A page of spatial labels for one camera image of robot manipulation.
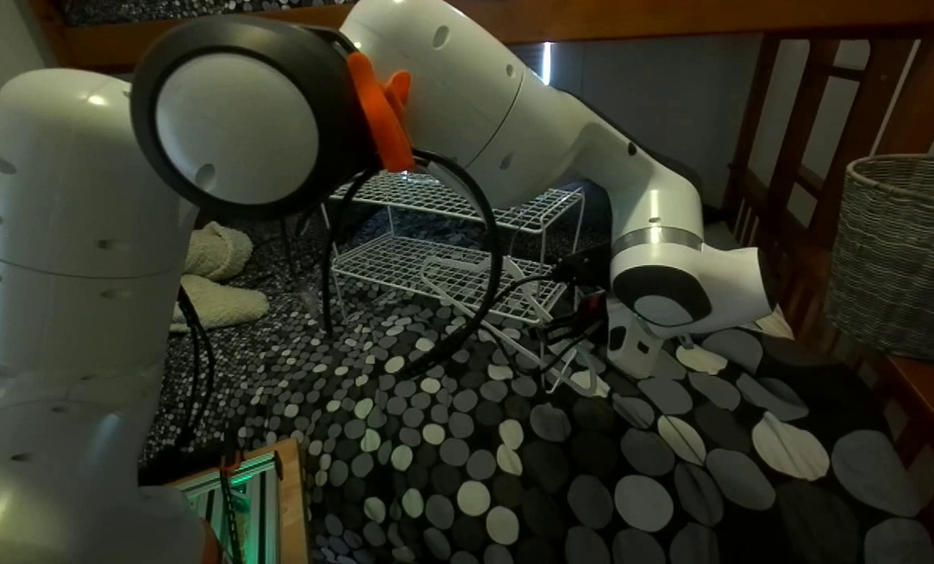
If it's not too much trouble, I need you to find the black grey polka dot duvet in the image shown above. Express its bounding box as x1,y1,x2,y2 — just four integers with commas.
133,206,934,564

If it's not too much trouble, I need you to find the white plastic clothes hanger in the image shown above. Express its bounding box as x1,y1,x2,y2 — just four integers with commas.
465,273,621,401

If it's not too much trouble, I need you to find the white wire shelf rack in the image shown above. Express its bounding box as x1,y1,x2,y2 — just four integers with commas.
325,171,588,328

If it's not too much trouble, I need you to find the wooden bunk bed frame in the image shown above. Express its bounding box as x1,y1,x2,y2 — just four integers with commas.
24,0,934,564

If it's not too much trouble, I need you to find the beige crumpled towel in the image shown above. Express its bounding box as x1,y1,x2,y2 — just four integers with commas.
170,219,272,331

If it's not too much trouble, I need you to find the orange cable clip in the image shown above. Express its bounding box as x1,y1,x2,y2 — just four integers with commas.
343,47,419,177

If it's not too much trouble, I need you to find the wooden box with green light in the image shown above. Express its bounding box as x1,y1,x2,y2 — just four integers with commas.
165,436,313,564

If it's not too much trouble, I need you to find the grey woven laundry basket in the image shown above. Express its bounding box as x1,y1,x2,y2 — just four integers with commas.
820,155,934,363

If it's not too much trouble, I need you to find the grey window curtain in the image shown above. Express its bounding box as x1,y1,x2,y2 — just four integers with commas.
516,42,762,212

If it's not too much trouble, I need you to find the white flat pillow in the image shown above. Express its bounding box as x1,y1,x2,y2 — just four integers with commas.
745,300,795,343

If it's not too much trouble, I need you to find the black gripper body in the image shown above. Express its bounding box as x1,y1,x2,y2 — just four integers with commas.
555,246,624,322

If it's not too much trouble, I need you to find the thick black cable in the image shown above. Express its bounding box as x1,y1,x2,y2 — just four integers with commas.
318,152,508,382

